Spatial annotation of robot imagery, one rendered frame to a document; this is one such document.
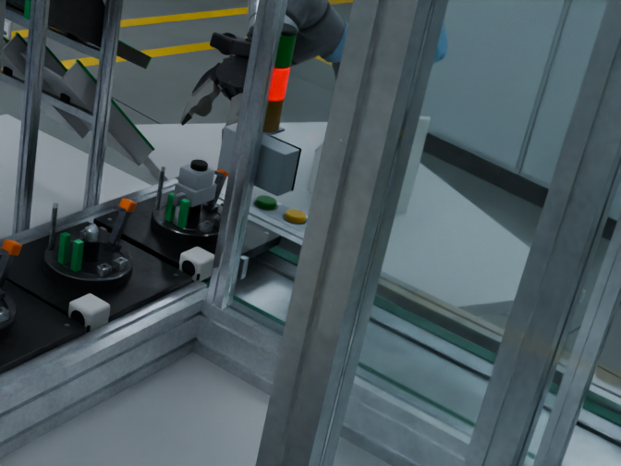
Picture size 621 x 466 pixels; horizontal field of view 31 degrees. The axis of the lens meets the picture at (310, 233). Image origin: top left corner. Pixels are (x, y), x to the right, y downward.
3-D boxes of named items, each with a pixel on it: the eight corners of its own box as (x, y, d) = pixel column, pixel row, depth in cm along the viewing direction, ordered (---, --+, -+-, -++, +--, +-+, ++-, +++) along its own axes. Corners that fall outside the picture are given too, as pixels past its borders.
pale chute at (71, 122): (45, 114, 227) (60, 98, 228) (83, 139, 219) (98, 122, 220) (-38, 27, 204) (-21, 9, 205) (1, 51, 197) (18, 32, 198)
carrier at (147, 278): (86, 230, 193) (93, 165, 188) (191, 287, 183) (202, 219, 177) (-24, 272, 174) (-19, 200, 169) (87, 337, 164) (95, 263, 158)
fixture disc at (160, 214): (185, 202, 206) (187, 192, 206) (244, 231, 200) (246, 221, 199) (134, 221, 195) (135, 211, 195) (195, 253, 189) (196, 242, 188)
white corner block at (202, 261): (193, 265, 190) (197, 244, 188) (213, 276, 188) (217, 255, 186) (176, 274, 186) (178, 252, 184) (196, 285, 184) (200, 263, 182)
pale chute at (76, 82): (99, 140, 220) (114, 123, 221) (140, 166, 213) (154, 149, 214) (19, 53, 198) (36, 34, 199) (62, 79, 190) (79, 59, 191)
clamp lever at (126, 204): (112, 241, 182) (128, 198, 181) (120, 246, 181) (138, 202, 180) (98, 239, 179) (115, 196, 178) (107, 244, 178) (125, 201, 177)
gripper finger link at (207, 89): (192, 137, 196) (232, 104, 196) (178, 121, 190) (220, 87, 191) (183, 126, 197) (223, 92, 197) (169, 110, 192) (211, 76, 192)
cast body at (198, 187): (196, 190, 199) (201, 153, 196) (214, 199, 197) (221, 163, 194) (164, 201, 192) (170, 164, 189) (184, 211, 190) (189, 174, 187)
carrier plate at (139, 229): (180, 195, 213) (182, 185, 213) (280, 244, 203) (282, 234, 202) (91, 228, 195) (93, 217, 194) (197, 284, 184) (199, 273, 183)
